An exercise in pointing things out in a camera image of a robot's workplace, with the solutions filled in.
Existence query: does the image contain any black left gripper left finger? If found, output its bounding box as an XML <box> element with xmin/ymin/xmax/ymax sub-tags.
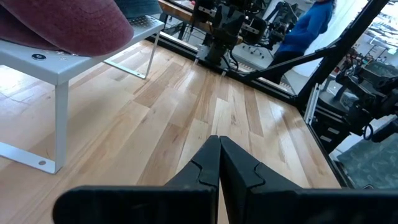
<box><xmin>52</xmin><ymin>135</ymin><xmax>221</xmax><ymax>224</ymax></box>

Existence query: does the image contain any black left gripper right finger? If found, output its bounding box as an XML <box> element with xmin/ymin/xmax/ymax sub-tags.
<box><xmin>220</xmin><ymin>136</ymin><xmax>398</xmax><ymax>224</ymax></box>

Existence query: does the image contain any maroon baseball cap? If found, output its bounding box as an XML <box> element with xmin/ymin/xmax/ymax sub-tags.
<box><xmin>0</xmin><ymin>0</ymin><xmax>135</xmax><ymax>57</ymax></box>

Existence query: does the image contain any black equipment box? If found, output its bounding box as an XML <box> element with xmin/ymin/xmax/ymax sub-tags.
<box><xmin>310</xmin><ymin>99</ymin><xmax>354</xmax><ymax>155</ymax></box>

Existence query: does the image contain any person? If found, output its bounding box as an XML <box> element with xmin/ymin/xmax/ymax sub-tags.
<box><xmin>267</xmin><ymin>0</ymin><xmax>337</xmax><ymax>85</ymax></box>

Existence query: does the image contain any white metal shelf riser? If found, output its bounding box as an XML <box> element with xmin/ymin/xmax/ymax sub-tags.
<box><xmin>0</xmin><ymin>15</ymin><xmax>165</xmax><ymax>175</ymax></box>

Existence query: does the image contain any background wooden table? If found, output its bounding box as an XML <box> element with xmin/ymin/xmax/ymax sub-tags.
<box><xmin>158</xmin><ymin>0</ymin><xmax>243</xmax><ymax>44</ymax></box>

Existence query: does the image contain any dark navy baseball cap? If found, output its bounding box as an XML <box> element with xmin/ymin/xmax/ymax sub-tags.
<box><xmin>114</xmin><ymin>0</ymin><xmax>163</xmax><ymax>19</ymax></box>

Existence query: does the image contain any black frame strut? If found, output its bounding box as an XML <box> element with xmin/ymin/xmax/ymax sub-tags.
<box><xmin>295</xmin><ymin>0</ymin><xmax>390</xmax><ymax>106</ymax></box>
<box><xmin>244</xmin><ymin>46</ymin><xmax>341</xmax><ymax>82</ymax></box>

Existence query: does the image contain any white frame bracket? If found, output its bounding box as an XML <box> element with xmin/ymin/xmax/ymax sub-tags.
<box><xmin>303</xmin><ymin>82</ymin><xmax>320</xmax><ymax>126</ymax></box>

